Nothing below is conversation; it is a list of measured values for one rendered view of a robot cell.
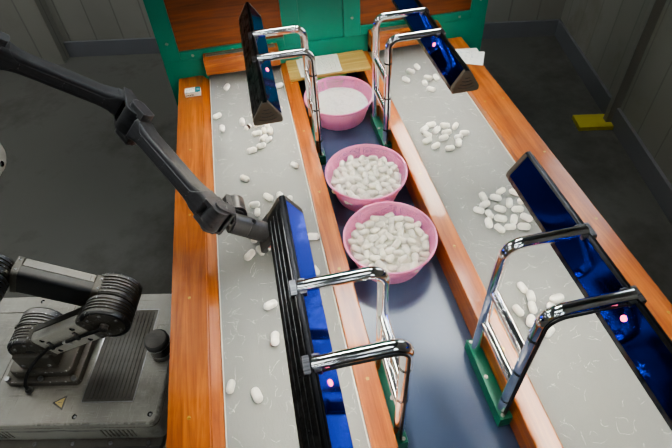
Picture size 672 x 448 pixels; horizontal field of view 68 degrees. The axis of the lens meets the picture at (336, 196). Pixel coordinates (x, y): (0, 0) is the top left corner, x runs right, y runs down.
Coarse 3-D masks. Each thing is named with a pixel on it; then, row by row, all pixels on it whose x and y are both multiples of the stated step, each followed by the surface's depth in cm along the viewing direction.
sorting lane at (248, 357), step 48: (240, 96) 200; (240, 144) 179; (288, 144) 177; (240, 192) 161; (288, 192) 160; (240, 240) 147; (240, 288) 135; (240, 336) 125; (336, 336) 124; (240, 384) 117; (288, 384) 116; (240, 432) 109; (288, 432) 109
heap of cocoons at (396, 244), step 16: (368, 224) 149; (384, 224) 149; (400, 224) 148; (416, 224) 148; (352, 240) 145; (368, 240) 145; (384, 240) 145; (400, 240) 144; (416, 240) 144; (368, 256) 141; (384, 256) 141; (400, 256) 142; (416, 256) 140
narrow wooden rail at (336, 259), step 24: (288, 96) 194; (312, 144) 173; (312, 168) 164; (312, 192) 156; (336, 240) 142; (336, 264) 136; (336, 288) 131; (360, 312) 126; (360, 336) 121; (360, 384) 113; (384, 408) 109; (384, 432) 105
